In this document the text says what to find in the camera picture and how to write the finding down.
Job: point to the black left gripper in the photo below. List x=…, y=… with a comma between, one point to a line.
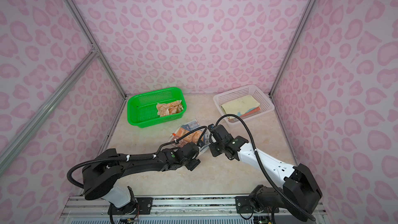
x=196, y=164

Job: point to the white plastic basket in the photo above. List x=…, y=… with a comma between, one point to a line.
x=265, y=103

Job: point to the aluminium diagonal frame bar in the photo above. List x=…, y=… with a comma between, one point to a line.
x=19, y=142

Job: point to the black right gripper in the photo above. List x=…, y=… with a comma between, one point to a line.
x=213, y=153

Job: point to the pale yellow teal towel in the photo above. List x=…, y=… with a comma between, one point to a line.
x=241, y=105

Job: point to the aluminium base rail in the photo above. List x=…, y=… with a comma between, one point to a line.
x=177, y=209

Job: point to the aluminium frame post left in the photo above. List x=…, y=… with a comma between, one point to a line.
x=84, y=27

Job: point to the aluminium frame post right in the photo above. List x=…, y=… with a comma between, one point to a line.
x=304, y=18

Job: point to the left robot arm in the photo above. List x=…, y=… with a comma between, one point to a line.
x=100, y=177

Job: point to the green plastic basket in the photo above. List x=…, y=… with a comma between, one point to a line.
x=142, y=109

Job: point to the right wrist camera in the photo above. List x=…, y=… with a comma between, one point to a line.
x=211, y=127

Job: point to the red brown bear towel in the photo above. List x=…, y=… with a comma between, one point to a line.
x=253, y=111

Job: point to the peach patterned towel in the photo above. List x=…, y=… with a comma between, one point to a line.
x=171, y=108

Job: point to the aluminium frame post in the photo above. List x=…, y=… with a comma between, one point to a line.
x=304, y=18
x=84, y=27

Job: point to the orange blue lettered towel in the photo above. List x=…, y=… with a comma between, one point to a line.
x=191, y=132

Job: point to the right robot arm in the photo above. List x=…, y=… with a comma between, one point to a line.
x=291, y=187

